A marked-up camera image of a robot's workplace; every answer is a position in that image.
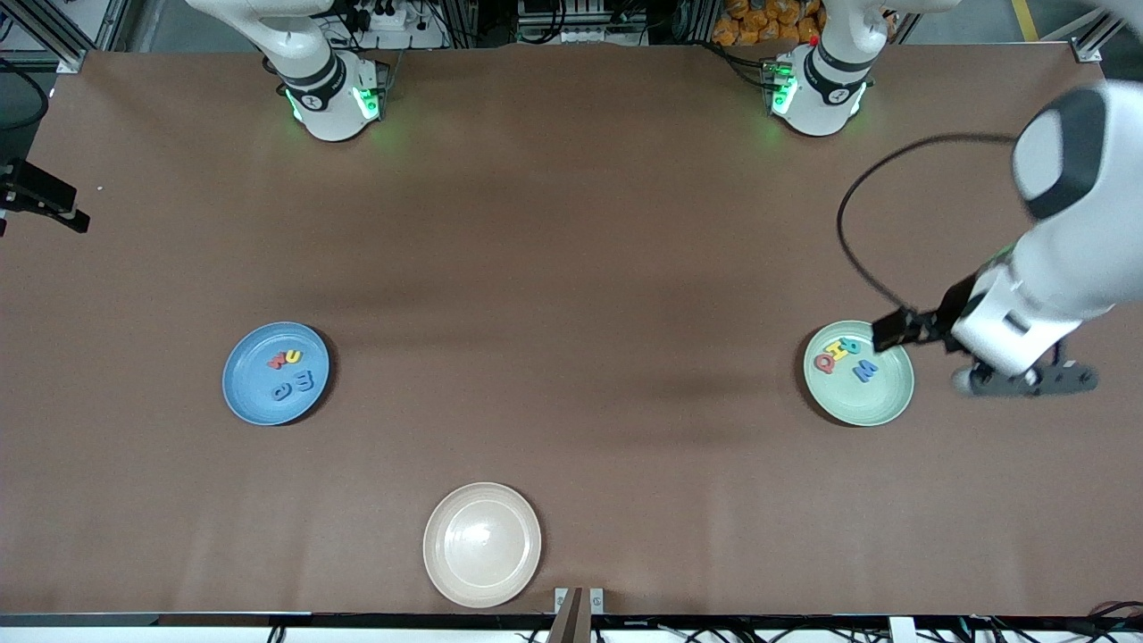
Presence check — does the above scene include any pale green round plate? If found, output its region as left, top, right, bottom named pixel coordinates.
left=803, top=320, right=915, bottom=427

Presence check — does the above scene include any blue round plate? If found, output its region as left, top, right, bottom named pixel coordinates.
left=221, top=321, right=331, bottom=427

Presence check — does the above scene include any orange mesh bag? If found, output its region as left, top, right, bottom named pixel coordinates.
left=712, top=0, right=827, bottom=47

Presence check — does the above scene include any white power strip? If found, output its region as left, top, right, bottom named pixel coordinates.
left=346, top=0, right=447, bottom=50

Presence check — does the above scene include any grey metal equipment rack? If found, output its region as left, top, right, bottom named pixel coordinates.
left=516, top=0, right=648, bottom=46

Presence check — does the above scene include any beige round plate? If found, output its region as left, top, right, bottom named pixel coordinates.
left=423, top=482, right=543, bottom=609

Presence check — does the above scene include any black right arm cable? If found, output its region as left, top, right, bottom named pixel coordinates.
left=0, top=58, right=50, bottom=131

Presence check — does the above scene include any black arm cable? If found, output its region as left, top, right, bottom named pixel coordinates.
left=0, top=58, right=50, bottom=131
left=836, top=132, right=1023, bottom=312

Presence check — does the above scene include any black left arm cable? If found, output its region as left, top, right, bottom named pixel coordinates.
left=836, top=132, right=1023, bottom=312

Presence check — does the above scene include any aluminium frame profile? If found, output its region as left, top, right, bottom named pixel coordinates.
left=1072, top=9, right=1126, bottom=63
left=0, top=0, right=121, bottom=74

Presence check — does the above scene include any metal bracket with brown post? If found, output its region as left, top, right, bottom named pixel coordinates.
left=554, top=587, right=605, bottom=643

